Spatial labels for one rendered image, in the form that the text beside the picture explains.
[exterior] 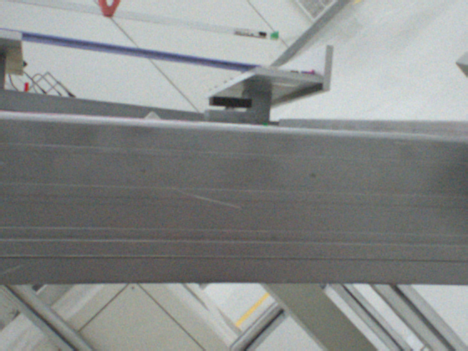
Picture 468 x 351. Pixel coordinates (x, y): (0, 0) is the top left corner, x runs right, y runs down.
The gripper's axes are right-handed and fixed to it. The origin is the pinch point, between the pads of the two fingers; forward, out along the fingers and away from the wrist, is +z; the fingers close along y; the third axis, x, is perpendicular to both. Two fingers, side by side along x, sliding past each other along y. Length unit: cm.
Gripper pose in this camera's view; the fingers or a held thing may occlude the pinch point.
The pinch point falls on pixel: (108, 11)
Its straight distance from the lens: 135.1
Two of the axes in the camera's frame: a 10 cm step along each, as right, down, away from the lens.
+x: 9.5, 0.9, 3.0
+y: 3.0, -0.2, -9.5
